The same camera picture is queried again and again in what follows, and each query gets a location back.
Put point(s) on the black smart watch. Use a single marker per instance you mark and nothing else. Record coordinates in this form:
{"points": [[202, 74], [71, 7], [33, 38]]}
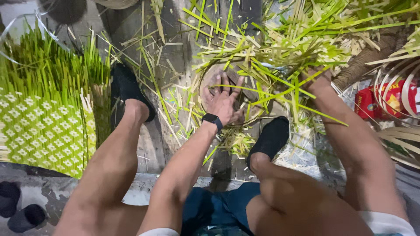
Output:
{"points": [[212, 119]]}

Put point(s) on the person's left leg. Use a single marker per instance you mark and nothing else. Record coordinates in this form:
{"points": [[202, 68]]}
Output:
{"points": [[105, 170]]}

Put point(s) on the white shirt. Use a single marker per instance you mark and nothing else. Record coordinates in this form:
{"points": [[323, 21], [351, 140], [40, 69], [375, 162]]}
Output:
{"points": [[387, 224]]}

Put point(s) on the person's left black shoe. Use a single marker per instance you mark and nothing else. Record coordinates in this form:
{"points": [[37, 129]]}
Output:
{"points": [[129, 88]]}

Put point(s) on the person's left hand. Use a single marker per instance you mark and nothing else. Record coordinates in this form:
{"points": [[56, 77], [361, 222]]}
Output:
{"points": [[224, 105]]}

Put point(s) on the dark blue shorts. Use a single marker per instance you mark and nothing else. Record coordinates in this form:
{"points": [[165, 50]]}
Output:
{"points": [[216, 209]]}

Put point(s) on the person's black shoe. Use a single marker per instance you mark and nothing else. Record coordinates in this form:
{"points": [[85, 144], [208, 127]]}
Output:
{"points": [[270, 139], [129, 88]]}

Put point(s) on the green white woven mat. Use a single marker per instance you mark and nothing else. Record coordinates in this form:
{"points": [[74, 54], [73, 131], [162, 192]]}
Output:
{"points": [[42, 127]]}

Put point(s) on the person's right black shoe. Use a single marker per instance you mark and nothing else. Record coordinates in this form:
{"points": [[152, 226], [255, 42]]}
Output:
{"points": [[270, 139]]}

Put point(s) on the person's leg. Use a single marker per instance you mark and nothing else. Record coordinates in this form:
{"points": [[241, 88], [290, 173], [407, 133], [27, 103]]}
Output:
{"points": [[295, 203], [105, 170]]}

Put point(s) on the red packet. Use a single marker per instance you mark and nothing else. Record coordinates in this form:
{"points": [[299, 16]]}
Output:
{"points": [[369, 101]]}

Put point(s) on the person's right hand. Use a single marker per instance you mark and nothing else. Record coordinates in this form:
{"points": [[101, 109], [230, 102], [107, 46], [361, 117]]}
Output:
{"points": [[316, 82]]}

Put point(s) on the heap of green bamboo strips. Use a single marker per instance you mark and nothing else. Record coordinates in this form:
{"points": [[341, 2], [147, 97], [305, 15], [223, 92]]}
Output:
{"points": [[295, 39]]}

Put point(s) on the dark wooden piece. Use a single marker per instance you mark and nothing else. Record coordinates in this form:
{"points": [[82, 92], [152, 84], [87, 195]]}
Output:
{"points": [[244, 88]]}

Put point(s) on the bundle of pale flat strips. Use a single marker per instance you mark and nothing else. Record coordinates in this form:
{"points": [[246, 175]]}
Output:
{"points": [[400, 137]]}

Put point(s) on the black round object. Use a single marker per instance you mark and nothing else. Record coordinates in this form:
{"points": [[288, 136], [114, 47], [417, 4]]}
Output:
{"points": [[62, 9]]}

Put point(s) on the person's right leg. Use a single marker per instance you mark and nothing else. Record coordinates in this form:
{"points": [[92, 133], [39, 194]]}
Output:
{"points": [[295, 203]]}

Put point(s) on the coil of pale bamboo strips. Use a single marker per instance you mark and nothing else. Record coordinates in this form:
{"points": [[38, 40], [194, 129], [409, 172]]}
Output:
{"points": [[407, 95]]}

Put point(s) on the clear plastic strip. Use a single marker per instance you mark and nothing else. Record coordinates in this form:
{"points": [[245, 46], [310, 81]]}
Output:
{"points": [[19, 24]]}

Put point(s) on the round wooden chopping block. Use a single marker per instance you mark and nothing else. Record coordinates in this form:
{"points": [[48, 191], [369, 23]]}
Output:
{"points": [[213, 98]]}

